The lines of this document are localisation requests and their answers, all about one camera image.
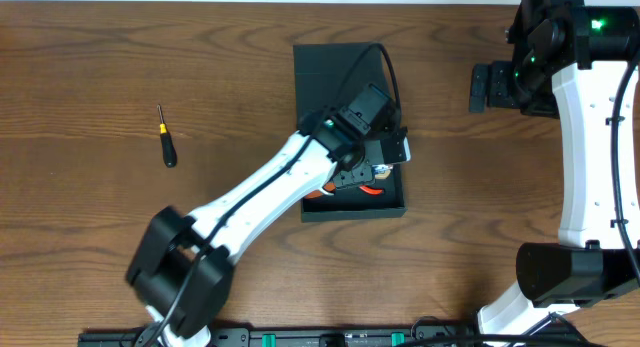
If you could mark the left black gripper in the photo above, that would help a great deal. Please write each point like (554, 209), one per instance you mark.
(357, 175)

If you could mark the red handled pliers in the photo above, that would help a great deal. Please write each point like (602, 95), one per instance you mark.
(371, 190)

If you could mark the dark green box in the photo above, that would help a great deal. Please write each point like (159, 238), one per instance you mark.
(327, 78)

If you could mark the blue precision screwdriver set case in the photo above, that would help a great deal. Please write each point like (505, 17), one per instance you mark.
(392, 152)

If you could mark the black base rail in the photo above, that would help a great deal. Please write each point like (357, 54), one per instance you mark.
(424, 328)

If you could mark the black yellow screwdriver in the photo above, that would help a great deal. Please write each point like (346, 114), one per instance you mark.
(168, 150)

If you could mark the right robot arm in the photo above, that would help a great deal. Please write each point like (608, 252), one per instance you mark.
(577, 64)

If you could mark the orange scraper wooden handle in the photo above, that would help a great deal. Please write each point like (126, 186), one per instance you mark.
(379, 174)

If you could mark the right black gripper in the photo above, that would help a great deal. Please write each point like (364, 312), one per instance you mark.
(501, 94)

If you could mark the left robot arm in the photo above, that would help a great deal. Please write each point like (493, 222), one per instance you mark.
(183, 267)

